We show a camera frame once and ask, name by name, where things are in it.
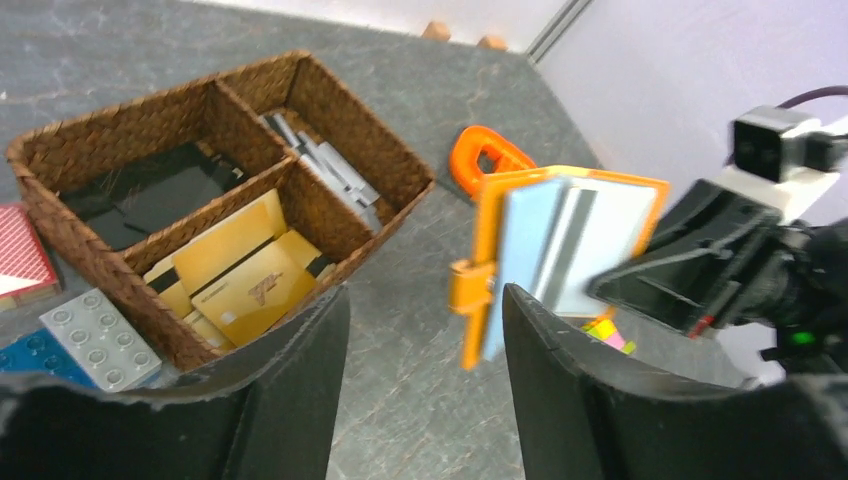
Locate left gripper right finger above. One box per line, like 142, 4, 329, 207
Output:
502, 284, 847, 480

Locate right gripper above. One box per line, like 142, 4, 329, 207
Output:
587, 180, 847, 345

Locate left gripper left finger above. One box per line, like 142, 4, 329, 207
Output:
1, 286, 351, 479

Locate yellow leather card holder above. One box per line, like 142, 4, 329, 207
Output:
449, 165, 670, 370

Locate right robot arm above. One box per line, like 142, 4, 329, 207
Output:
587, 180, 847, 373

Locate gold VIP cards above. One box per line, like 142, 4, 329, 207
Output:
144, 189, 335, 351

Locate black cards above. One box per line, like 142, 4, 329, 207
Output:
58, 142, 248, 251

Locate silver cards pile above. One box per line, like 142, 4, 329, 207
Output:
262, 113, 383, 233

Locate pink card box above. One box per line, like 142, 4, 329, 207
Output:
1, 203, 61, 311

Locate pink and green brick stack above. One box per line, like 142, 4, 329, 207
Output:
582, 317, 636, 355

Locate brown woven basket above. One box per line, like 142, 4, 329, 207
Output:
5, 49, 438, 374

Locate blue toy brick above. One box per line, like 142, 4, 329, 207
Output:
0, 288, 164, 393

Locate wooden block right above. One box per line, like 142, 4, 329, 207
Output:
477, 35, 509, 51

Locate wooden block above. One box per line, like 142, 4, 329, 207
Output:
477, 35, 509, 51
421, 20, 452, 42

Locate wooden block left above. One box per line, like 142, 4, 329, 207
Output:
421, 20, 452, 42

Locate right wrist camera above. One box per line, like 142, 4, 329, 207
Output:
712, 106, 847, 224

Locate orange plastic ring toy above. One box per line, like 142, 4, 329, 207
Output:
449, 125, 537, 200

